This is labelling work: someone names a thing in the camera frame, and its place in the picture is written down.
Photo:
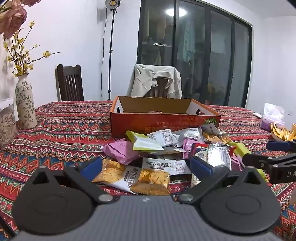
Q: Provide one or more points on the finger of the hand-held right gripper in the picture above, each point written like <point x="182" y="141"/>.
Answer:
<point x="277" y="145"/>
<point x="254" y="161"/>

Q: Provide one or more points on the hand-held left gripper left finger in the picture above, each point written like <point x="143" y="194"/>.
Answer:
<point x="91" y="166"/>

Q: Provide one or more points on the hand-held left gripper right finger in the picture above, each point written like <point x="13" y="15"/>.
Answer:
<point x="200" y="166"/>

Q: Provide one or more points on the green snack packet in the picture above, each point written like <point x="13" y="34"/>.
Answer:
<point x="143" y="142"/>
<point x="240" y="150"/>

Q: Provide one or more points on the white cookie packet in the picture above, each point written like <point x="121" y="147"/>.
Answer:
<point x="111" y="171"/>
<point x="159" y="165"/>

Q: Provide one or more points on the red snack packet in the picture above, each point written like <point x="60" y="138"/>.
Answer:
<point x="200" y="146"/>

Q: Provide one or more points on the pink snack packet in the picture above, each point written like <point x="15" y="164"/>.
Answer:
<point x="120" y="150"/>

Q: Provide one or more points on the pile of snack packets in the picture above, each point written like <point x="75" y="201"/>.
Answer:
<point x="161" y="139"/>

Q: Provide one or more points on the orange cardboard box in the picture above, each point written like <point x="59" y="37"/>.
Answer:
<point x="138" y="122"/>

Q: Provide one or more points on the bowl of yellow snacks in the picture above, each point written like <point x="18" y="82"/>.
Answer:
<point x="282" y="134"/>

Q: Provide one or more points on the purple soft pack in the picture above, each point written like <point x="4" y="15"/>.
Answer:
<point x="270" y="121"/>

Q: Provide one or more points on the white tissue paper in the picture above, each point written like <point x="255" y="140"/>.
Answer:
<point x="272" y="110"/>

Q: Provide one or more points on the patterned red tablecloth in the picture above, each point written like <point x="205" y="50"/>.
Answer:
<point x="69" y="129"/>

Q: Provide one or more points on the wooden chair with tan seat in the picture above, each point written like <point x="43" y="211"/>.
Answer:
<point x="161" y="88"/>

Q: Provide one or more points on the floral ceramic vase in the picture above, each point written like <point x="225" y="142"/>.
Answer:
<point x="25" y="104"/>

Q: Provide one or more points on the dark wooden slatted chair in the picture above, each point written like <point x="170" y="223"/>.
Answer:
<point x="69" y="69"/>

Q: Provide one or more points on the beige jacket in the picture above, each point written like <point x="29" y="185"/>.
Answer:
<point x="143" y="81"/>

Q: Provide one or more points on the black framed glass sliding door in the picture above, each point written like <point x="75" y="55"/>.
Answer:
<point x="222" y="58"/>

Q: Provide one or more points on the yellow flower branches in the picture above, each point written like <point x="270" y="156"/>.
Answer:
<point x="19" y="69"/>

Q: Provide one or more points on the hanging light blue shirt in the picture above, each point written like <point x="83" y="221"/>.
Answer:
<point x="186" y="41"/>

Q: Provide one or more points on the studio light on tripod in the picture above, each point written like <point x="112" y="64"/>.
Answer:
<point x="112" y="3"/>

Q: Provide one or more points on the pink artificial flowers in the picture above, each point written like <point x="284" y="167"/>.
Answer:
<point x="11" y="20"/>

